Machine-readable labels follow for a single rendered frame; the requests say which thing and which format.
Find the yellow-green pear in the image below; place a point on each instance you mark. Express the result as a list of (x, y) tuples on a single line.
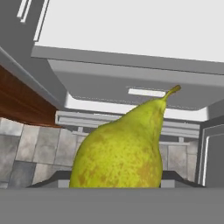
[(122, 151)]

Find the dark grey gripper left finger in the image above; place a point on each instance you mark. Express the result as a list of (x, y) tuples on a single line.
[(59, 176)]

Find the grey fridge drawer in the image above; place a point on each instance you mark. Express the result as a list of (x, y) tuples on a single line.
[(96, 81)]

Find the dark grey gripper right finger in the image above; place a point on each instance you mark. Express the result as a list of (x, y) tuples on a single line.
[(172, 177)]

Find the brown wooden cabinet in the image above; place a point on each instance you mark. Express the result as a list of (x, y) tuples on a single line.
[(20, 102)]

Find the grey cupboard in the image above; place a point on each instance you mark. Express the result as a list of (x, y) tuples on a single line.
[(11, 35)]

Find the grey fridge shelf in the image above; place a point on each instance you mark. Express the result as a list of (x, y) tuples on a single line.
[(87, 119)]

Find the grey fridge door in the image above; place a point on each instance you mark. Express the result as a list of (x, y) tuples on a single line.
[(214, 157)]

